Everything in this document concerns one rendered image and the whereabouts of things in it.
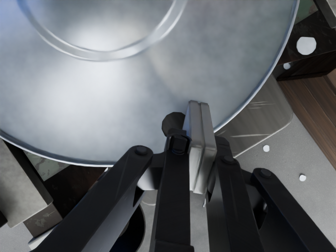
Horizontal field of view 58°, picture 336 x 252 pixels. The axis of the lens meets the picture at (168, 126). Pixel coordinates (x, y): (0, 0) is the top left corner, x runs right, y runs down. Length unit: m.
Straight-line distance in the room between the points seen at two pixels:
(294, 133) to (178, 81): 0.90
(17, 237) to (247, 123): 1.09
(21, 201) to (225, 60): 0.31
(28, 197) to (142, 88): 0.25
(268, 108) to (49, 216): 0.33
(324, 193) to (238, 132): 0.97
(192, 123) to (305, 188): 1.00
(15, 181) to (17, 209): 0.04
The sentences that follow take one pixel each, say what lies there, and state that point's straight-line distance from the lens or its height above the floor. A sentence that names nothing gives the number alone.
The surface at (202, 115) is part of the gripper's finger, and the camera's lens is 0.20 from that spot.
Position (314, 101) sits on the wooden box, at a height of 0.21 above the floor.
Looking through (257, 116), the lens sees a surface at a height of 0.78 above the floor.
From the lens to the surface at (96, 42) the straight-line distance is 0.23.
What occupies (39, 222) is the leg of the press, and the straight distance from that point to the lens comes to 0.46.
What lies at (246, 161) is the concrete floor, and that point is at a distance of 1.07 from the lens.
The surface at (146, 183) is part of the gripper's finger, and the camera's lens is 0.15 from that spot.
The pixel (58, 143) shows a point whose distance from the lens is 0.25.
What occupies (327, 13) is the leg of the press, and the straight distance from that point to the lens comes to 0.44.
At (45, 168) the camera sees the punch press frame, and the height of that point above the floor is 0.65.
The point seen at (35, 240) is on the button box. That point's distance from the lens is 0.47.
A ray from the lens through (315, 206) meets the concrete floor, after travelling 1.20.
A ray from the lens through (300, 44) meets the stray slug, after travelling 0.40.
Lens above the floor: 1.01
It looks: 84 degrees down
